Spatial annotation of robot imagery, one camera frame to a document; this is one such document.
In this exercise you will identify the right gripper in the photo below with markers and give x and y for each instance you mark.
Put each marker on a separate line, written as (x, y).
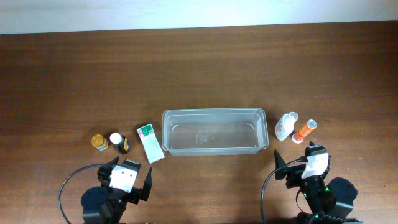
(295, 173)

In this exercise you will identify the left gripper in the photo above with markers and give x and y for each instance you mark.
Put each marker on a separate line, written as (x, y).
(137, 192)

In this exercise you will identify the orange tube white cap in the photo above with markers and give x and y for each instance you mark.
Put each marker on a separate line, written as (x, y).
(309, 126)

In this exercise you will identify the white squeeze bottle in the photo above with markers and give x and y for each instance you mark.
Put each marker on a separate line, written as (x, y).
(285, 125)

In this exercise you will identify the dark syrup bottle white cap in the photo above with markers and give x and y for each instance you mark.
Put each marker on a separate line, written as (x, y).
(120, 142)

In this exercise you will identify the white green medicine box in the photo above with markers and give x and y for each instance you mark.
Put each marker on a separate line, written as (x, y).
(151, 145)

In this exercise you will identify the gold lid small jar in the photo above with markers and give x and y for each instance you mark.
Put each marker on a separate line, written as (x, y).
(100, 142)

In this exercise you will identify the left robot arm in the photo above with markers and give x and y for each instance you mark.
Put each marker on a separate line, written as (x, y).
(107, 203)

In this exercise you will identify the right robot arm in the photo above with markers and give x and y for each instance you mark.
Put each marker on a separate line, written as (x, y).
(329, 203)

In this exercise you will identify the clear plastic container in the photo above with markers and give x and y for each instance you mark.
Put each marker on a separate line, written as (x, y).
(214, 131)

